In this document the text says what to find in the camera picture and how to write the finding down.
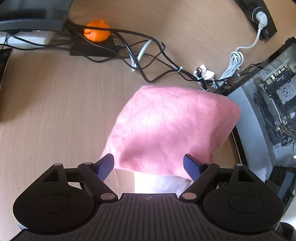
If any pink ribbed garment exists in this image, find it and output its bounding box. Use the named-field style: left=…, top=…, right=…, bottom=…
left=102, top=86, right=241, bottom=195

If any crumpled white paper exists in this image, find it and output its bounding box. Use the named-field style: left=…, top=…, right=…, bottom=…
left=200, top=64, right=215, bottom=80

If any black hub box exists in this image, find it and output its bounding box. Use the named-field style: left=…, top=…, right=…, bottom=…
left=70, top=33, right=121, bottom=58

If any orange round object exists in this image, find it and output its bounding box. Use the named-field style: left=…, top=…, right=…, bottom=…
left=84, top=20, right=110, bottom=42

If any black keyboard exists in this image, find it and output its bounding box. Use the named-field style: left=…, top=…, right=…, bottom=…
left=0, top=48, right=13, bottom=88

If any white power adapter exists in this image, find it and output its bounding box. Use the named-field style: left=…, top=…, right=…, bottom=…
left=1, top=31, right=56, bottom=48

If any dark computer monitor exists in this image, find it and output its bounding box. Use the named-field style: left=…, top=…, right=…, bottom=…
left=0, top=0, right=72, bottom=32

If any black power strip bar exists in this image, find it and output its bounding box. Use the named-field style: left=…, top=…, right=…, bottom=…
left=235, top=0, right=277, bottom=41

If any grey flat cable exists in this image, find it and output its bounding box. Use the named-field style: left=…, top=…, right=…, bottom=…
left=131, top=39, right=153, bottom=72

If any white coiled cable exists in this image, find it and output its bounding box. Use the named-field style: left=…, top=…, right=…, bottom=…
left=214, top=6, right=269, bottom=90

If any black cable bundle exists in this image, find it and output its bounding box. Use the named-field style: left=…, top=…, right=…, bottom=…
left=0, top=19, right=262, bottom=91

